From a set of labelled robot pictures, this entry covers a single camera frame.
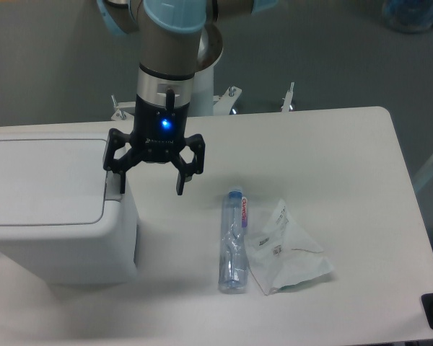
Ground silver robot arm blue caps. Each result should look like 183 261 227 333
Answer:
97 1 277 195

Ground clear plastic water bottle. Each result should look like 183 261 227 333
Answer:
218 187 249 293

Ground white metal base frame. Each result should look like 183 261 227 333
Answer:
110 81 296 121

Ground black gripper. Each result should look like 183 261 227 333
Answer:
102 94 207 196

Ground blue plastic bag background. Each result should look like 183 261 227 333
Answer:
382 1 433 34

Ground crumpled clear plastic bag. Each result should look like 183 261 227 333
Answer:
245 199 333 296

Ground white plastic trash can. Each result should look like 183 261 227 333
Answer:
0 132 139 285

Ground white trash can lid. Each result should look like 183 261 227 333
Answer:
0 138 107 226

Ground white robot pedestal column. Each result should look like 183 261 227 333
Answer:
188 24 223 117

